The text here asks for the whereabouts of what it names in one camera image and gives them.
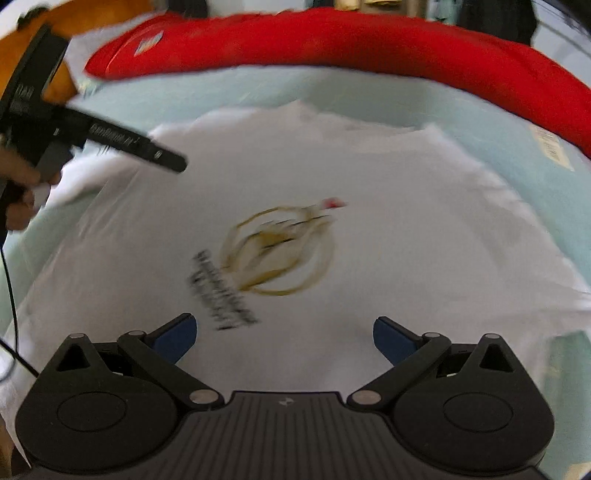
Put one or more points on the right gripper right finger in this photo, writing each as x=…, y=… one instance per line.
x=412, y=358

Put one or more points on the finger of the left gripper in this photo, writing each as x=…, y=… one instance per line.
x=124, y=140

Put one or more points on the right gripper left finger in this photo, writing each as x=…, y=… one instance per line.
x=154, y=355

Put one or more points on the white t-shirt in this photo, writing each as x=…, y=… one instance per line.
x=289, y=233

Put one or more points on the person's left hand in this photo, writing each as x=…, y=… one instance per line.
x=18, y=213

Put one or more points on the wooden headboard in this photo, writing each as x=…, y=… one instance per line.
x=67, y=19

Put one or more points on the red long bolster pillow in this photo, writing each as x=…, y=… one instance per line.
x=512, y=76

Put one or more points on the light green bed blanket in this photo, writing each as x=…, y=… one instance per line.
x=558, y=193

